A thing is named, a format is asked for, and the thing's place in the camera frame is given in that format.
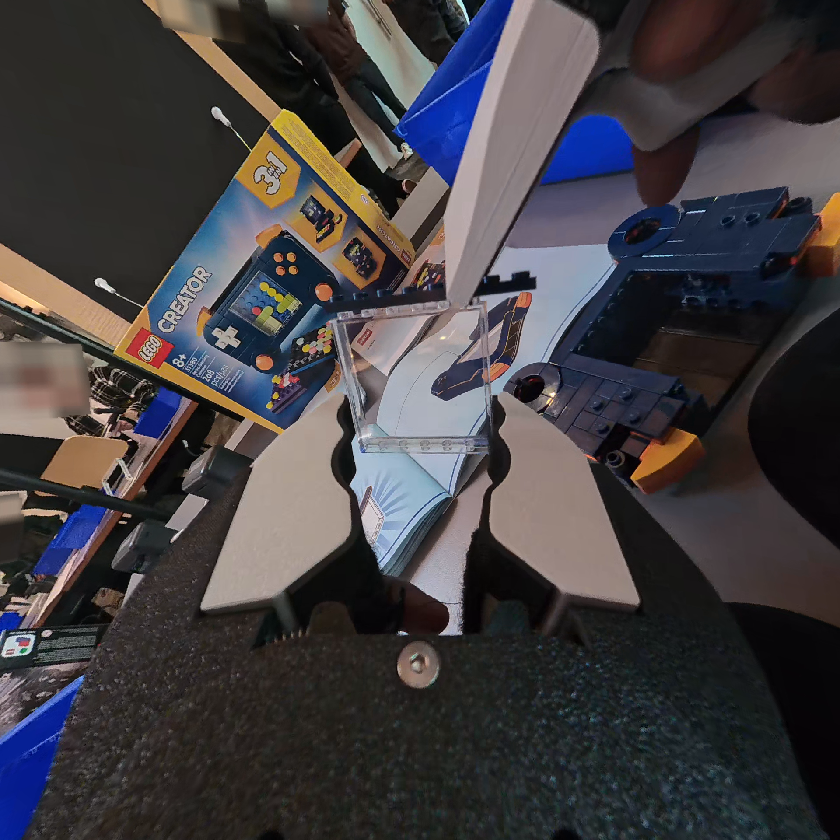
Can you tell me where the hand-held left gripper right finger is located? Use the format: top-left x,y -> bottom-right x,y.
487,392 -> 642,616

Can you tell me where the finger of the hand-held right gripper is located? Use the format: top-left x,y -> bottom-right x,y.
445,0 -> 602,309

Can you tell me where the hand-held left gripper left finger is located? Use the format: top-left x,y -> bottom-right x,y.
199,394 -> 362,616

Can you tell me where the orange curved brick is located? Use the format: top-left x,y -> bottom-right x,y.
630,430 -> 706,494

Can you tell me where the dark blue brick console model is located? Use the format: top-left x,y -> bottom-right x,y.
504,187 -> 840,494

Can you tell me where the transparent brick window panel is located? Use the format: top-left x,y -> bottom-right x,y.
331,298 -> 494,455

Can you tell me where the dark blue brick plate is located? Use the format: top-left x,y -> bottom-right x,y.
328,272 -> 538,312

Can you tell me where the person's right hand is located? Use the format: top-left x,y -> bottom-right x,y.
632,0 -> 840,207

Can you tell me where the large blue plastic bin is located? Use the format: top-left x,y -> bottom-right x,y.
394,0 -> 634,188

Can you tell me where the black power adapter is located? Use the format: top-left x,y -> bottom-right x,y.
180,446 -> 253,500
112,518 -> 178,575

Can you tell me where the wooden chair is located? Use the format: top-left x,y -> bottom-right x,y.
39,435 -> 130,501

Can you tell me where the small blue plastic bin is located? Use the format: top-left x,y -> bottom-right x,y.
31,504 -> 117,580

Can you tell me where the yellow blue brick set box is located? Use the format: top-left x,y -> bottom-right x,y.
113,108 -> 416,434

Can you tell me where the black bumpy cushion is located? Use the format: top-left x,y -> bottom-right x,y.
748,320 -> 840,568

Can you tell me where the small dark cardboard box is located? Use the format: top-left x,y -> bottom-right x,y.
0,622 -> 109,729

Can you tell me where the black pole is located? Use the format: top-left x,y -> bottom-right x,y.
0,297 -> 245,421

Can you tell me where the large black wall panel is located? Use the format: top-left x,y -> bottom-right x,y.
0,0 -> 277,316

